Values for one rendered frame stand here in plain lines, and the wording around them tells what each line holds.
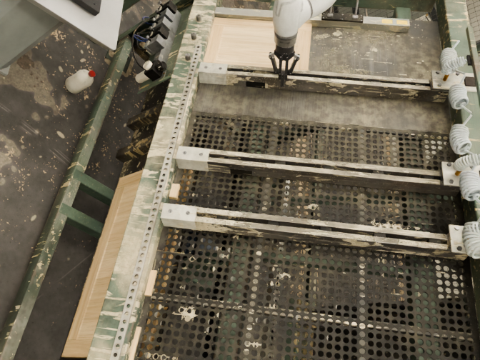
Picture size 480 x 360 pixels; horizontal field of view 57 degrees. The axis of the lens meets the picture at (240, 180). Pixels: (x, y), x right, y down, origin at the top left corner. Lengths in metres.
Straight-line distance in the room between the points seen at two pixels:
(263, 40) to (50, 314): 1.67
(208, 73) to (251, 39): 0.34
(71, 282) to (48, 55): 1.25
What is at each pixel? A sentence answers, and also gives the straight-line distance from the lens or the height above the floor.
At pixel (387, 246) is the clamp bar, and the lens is 1.65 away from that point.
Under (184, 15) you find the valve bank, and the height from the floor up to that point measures 0.77.
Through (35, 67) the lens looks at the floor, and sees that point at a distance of 2.70.
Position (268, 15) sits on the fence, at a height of 1.12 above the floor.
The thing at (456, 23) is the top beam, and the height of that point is 1.86.
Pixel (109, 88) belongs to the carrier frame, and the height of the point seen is 0.18.
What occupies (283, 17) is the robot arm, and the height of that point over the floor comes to 1.44.
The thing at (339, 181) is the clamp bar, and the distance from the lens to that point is 1.75.
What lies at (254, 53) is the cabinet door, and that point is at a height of 1.08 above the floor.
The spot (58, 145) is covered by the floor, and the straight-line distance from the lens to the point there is 2.59.
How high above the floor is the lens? 2.11
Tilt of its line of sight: 35 degrees down
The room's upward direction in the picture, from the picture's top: 74 degrees clockwise
